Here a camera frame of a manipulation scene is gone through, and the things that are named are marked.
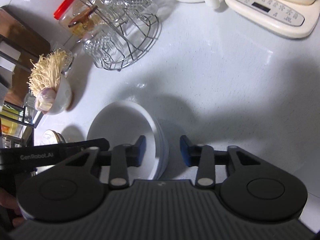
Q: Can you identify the cork glass lid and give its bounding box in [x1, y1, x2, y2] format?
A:
[68, 5, 98, 30]

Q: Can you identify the left human hand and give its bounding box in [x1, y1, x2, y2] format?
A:
[0, 188, 26, 228]

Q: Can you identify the enoki mushroom bundle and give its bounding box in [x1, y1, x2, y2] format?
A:
[27, 49, 68, 97]

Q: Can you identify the wooden cutting board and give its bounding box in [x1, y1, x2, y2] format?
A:
[1, 5, 50, 106]

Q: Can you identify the glass health kettle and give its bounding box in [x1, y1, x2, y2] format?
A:
[225, 0, 319, 39]

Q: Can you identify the white ceramic bowl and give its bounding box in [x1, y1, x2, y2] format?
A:
[87, 101, 162, 182]

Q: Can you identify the red-lid plastic jar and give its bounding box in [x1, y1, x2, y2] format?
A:
[54, 0, 99, 38]

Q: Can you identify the white bowl with vegetables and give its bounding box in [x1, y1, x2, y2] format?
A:
[44, 74, 73, 115]

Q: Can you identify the wire glass cup holder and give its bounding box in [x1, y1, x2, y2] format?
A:
[81, 0, 160, 71]

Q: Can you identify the black glass rack tray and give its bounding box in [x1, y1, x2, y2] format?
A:
[1, 37, 37, 148]

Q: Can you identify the translucent plastic bowl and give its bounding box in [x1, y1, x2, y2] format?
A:
[156, 121, 170, 179]

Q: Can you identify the purple onion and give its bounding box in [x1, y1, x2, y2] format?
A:
[35, 88, 56, 112]

